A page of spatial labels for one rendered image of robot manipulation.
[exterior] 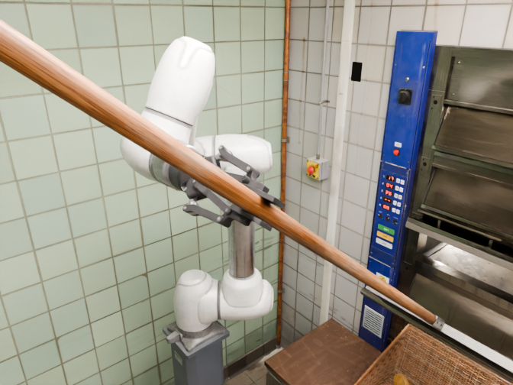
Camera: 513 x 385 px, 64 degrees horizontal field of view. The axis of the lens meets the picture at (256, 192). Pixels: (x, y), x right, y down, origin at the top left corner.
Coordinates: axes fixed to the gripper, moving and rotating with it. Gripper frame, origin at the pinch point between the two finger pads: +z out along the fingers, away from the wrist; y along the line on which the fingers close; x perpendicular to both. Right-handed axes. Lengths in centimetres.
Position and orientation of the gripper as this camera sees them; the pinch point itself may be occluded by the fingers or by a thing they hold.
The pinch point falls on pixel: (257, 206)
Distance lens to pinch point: 61.6
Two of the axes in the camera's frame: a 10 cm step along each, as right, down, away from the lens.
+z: 6.5, 3.1, -6.9
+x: -5.8, -3.9, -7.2
